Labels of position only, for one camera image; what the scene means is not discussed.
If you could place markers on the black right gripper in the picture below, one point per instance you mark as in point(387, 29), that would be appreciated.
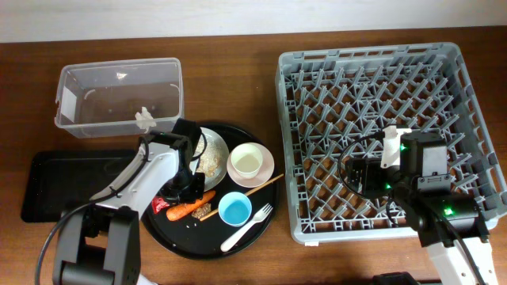
point(371, 168)

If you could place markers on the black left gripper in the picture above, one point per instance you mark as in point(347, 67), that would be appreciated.
point(194, 195)

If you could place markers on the rice and peanut shells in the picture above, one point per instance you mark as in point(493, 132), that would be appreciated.
point(209, 157)

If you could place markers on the red snack wrapper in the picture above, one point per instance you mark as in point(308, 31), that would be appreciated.
point(158, 204)

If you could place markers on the grey plate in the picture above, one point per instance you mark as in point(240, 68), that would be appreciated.
point(220, 173)

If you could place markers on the blue cup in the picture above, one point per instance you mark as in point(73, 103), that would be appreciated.
point(235, 209)

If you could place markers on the white cup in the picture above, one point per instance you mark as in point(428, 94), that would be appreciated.
point(246, 160)

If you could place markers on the white tissue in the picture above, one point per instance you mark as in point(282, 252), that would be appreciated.
point(144, 120)

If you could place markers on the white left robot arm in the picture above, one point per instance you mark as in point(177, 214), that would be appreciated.
point(99, 241)

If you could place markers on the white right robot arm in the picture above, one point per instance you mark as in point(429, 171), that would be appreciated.
point(449, 226)

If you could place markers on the grey dishwasher rack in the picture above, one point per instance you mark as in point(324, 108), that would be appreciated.
point(332, 102)

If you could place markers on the orange carrot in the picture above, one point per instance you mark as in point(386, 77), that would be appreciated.
point(180, 211)

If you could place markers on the brown food scrap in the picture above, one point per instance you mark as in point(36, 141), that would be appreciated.
point(202, 211)

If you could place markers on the round black tray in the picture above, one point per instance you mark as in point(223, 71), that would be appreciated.
point(190, 238)

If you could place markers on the white plastic fork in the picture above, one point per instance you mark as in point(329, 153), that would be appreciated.
point(259, 216)

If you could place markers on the clear plastic bin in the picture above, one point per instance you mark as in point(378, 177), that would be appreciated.
point(109, 94)

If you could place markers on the black rectangular tray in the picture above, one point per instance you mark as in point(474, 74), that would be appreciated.
point(60, 179)

